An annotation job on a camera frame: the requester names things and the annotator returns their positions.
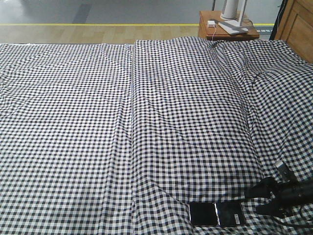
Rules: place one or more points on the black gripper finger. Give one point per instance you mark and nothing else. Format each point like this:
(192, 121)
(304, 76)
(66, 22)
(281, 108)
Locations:
(271, 209)
(264, 188)

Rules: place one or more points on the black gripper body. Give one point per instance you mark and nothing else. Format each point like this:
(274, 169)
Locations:
(294, 194)

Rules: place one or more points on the black foldable phone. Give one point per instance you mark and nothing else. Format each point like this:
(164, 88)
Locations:
(221, 214)

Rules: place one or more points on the checkered bed sheet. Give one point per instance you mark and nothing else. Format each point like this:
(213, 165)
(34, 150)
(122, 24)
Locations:
(101, 139)

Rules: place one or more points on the wooden nightstand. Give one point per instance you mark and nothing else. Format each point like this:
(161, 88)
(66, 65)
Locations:
(206, 33)

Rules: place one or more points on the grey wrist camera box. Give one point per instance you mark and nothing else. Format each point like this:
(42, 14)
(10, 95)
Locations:
(285, 172)

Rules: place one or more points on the white charger with cable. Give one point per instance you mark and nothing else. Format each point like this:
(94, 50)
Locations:
(211, 24)

